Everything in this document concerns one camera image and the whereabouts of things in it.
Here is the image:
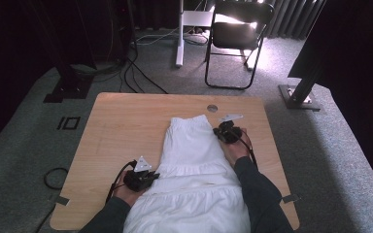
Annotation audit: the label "white floor cables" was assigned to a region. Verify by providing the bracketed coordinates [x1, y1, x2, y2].
[135, 27, 180, 47]

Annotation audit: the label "grey tape piece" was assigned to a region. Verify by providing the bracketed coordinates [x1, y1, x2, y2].
[281, 193, 305, 204]
[54, 195, 71, 207]

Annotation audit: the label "black folding chair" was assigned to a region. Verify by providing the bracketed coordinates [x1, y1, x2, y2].
[204, 0, 275, 91]

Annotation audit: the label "black metal stand grey base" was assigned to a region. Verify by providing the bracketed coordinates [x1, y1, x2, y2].
[278, 0, 324, 112]

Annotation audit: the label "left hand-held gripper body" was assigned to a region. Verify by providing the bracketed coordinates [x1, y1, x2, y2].
[122, 155, 153, 192]

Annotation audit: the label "right hand-held gripper black cable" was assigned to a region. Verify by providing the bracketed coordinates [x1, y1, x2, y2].
[236, 129, 259, 170]

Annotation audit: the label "black metal stand square base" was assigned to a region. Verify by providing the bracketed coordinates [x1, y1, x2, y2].
[43, 0, 95, 104]

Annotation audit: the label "black floor cables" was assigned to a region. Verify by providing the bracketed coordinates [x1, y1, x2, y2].
[119, 57, 169, 95]

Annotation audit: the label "hand-held gripper black cable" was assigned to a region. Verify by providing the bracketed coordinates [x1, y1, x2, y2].
[236, 129, 259, 170]
[105, 159, 138, 204]

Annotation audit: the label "person's left hand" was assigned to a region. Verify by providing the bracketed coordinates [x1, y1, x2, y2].
[113, 181, 148, 208]

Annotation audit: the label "white desk leg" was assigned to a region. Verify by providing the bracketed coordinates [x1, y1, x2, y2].
[174, 0, 215, 68]

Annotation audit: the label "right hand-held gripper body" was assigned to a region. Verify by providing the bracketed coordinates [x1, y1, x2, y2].
[218, 113, 245, 144]

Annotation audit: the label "grey pleated curtain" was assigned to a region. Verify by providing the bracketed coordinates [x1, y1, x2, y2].
[265, 0, 326, 41]

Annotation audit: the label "white skirt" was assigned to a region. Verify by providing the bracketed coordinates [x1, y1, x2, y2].
[122, 114, 252, 233]

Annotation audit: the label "person's right hand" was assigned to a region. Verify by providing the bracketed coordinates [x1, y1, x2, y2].
[220, 128, 252, 168]

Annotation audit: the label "left hand-held gripper black cable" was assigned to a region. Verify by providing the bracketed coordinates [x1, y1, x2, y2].
[105, 159, 138, 204]

